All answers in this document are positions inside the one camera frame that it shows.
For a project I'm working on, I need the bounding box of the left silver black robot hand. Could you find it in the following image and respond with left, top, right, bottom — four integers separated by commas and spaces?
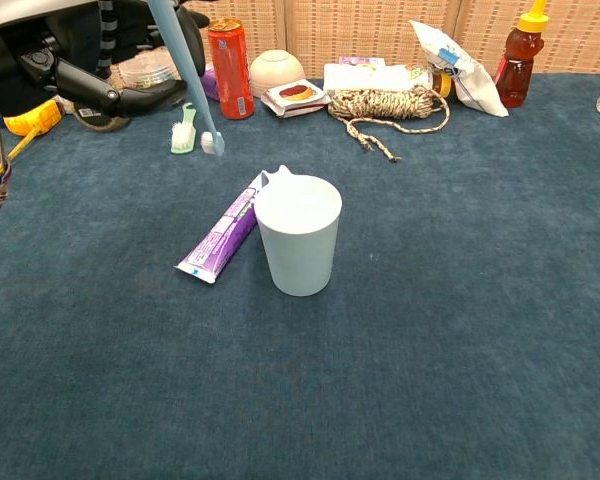
0, 0, 211, 120

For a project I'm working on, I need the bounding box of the light blue toothbrush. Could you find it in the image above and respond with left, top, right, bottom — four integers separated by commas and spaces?
147, 0, 226, 157

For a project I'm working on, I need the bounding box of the purple toothpaste tube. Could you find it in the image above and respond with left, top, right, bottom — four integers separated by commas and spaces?
173, 172, 266, 285

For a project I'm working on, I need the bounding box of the yellow tape measure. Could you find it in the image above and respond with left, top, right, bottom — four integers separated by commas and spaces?
0, 98, 64, 182

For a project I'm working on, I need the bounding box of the clear tub of clips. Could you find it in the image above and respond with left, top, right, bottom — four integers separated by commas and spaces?
117, 49, 181, 90

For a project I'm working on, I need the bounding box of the green scrubbing brush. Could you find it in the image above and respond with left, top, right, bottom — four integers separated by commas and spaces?
169, 102, 200, 155

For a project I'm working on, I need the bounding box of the purple and pink box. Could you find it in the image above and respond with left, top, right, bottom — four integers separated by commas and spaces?
199, 63, 221, 103

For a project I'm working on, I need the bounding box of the red drink can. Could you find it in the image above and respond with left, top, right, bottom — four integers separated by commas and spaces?
207, 17, 256, 120

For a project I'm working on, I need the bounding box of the beige bowl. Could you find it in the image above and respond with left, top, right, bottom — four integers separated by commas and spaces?
249, 49, 307, 99

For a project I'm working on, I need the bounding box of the white snack packet red picture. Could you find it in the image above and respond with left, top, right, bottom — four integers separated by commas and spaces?
260, 78, 331, 119

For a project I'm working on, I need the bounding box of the bamboo folding screen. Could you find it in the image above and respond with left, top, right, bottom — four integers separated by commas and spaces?
179, 0, 600, 81

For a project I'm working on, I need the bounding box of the small purple white carton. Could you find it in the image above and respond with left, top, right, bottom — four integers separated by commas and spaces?
337, 55, 387, 69

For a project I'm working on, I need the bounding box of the white rolled package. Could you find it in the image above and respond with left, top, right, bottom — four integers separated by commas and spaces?
322, 62, 436, 94

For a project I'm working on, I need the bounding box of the small yellow round item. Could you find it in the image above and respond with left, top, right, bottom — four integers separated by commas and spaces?
432, 72, 454, 100

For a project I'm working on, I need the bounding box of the white plastic snack bag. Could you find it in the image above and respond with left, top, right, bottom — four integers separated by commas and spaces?
409, 19, 510, 119

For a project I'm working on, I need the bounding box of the blue table cloth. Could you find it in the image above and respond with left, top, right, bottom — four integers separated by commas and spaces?
0, 72, 600, 480

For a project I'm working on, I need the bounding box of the honey bear bottle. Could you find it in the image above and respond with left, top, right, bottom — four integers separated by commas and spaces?
494, 0, 551, 109

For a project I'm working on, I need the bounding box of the white cup with eared handle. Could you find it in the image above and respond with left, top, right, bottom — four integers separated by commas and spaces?
253, 164, 343, 298

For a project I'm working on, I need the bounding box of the braided rope bundle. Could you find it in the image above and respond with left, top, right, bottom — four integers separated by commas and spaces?
327, 84, 452, 164

